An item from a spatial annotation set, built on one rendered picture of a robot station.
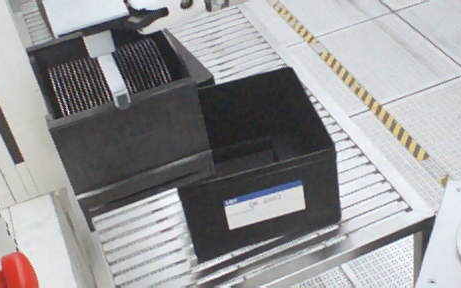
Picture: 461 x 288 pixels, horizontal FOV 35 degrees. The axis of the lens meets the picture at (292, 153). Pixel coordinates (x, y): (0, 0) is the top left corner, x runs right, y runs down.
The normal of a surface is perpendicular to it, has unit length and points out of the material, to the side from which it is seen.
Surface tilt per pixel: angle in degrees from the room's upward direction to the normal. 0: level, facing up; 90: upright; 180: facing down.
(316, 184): 90
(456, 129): 0
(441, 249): 0
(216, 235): 90
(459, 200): 0
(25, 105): 90
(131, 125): 90
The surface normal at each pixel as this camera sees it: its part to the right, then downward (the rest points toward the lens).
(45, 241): -0.11, -0.76
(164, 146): 0.40, 0.55
